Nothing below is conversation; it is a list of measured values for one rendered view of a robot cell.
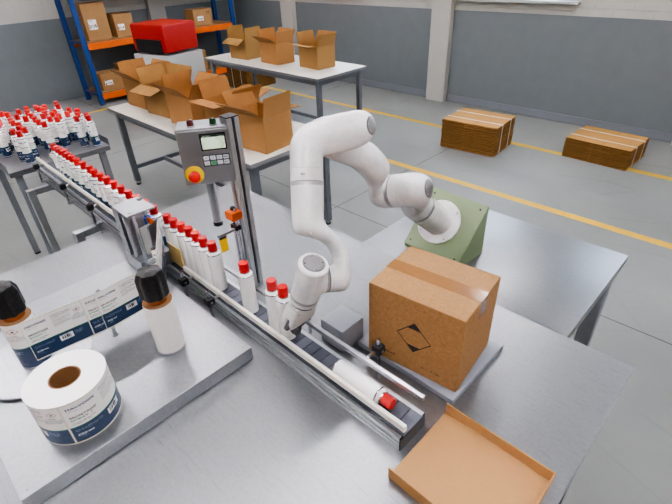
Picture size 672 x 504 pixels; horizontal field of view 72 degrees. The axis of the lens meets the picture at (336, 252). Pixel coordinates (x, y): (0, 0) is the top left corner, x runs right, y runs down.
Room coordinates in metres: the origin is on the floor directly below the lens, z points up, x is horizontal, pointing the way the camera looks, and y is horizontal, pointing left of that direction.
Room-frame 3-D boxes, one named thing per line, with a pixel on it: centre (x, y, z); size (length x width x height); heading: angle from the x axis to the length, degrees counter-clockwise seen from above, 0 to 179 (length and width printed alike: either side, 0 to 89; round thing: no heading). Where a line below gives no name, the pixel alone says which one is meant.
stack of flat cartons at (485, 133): (5.07, -1.66, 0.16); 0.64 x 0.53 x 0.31; 49
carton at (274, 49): (6.16, 0.64, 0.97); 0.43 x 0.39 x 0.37; 132
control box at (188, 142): (1.48, 0.41, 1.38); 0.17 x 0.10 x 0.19; 99
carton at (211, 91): (3.54, 0.73, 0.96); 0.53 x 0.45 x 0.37; 136
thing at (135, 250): (1.58, 0.76, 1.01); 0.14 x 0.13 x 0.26; 44
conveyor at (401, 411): (1.34, 0.40, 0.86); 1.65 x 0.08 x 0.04; 44
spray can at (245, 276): (1.25, 0.30, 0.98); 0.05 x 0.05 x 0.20
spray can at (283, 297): (1.11, 0.17, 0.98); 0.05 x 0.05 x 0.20
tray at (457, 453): (0.63, -0.30, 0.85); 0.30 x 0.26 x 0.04; 44
